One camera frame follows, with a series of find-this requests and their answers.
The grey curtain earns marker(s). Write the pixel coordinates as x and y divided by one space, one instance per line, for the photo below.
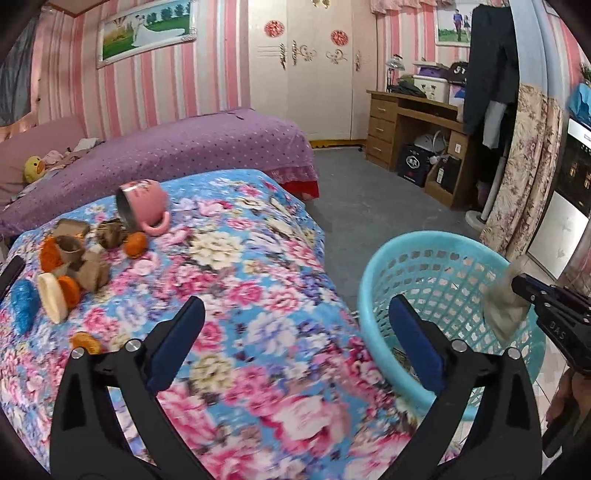
16 78

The desk lamp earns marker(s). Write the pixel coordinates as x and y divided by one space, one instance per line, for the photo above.
395 62

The cardboard piece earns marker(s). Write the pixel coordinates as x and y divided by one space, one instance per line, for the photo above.
94 273

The floral curtain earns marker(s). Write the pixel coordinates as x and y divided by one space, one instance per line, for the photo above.
526 175

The red round paper decal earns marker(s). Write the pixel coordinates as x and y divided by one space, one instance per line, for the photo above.
274 28
338 37

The crumpled brown patterned wrapper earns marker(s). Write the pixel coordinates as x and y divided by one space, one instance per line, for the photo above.
111 233

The wooden desk with drawers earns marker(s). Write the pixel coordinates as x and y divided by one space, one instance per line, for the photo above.
383 124

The orange tangerine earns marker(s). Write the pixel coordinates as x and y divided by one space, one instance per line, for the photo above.
136 244

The cardboard tube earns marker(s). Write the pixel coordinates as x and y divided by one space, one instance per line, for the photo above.
69 251

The beige cloth item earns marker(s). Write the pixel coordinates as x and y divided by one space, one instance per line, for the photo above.
505 309

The white storage box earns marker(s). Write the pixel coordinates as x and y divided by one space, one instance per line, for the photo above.
431 88

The black bag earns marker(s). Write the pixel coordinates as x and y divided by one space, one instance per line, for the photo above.
458 71

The turquoise plastic mesh basket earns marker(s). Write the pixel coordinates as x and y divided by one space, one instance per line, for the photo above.
429 277

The pink curtain valance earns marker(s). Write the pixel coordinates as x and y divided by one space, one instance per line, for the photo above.
401 7

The pink clothes pile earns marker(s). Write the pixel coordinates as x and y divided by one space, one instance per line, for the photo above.
64 157

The dark green cloth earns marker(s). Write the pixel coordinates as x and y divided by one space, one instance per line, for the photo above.
408 85

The white fan stand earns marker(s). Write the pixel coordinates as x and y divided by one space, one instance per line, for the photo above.
475 217

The pink enamel mug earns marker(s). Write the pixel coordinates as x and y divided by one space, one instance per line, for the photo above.
143 201

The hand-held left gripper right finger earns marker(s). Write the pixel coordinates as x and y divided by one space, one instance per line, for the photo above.
415 344

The yellow duck plush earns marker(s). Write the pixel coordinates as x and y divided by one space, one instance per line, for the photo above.
33 170

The floral printed blanket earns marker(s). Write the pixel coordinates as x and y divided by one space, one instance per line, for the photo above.
258 286

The small framed couple picture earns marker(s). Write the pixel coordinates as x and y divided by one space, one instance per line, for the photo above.
455 25

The black printed box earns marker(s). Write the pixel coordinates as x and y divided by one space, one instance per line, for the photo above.
415 164

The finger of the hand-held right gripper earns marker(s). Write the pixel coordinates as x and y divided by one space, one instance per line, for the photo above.
526 286

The purple dotted bed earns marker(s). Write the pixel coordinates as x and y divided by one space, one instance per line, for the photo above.
184 138

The purple box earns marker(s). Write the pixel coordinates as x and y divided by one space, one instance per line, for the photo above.
434 71

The white wardrobe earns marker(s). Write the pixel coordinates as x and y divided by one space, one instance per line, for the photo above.
314 92

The white small fan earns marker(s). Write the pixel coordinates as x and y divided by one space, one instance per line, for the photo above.
431 142

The white cabinet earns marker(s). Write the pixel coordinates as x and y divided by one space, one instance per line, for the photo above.
558 230

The black carton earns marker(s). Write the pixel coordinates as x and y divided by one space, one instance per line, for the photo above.
450 175

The dark display screen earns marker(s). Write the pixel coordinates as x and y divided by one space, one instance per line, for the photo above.
575 170

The hanging dark coat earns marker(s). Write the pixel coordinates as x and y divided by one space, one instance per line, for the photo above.
489 69

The blue scrubber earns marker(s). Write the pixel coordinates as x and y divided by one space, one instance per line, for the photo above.
23 304

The brown cardboard tray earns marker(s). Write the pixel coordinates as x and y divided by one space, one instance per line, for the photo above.
71 227

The beige round sponge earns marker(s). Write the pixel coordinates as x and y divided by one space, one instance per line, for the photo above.
51 297

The person's right hand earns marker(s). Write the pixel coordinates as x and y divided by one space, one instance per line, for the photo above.
561 399

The hanging grey garment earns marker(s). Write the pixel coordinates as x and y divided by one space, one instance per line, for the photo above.
494 122

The pink headboard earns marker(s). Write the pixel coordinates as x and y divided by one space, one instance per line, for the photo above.
41 143

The blue cloth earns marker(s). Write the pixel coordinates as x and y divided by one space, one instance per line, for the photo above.
581 104

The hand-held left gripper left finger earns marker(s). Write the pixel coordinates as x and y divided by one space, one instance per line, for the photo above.
178 344

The blue and white box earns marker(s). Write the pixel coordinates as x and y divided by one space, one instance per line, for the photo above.
457 94

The large framed wedding picture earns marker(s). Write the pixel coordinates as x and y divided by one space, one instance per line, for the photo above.
143 32

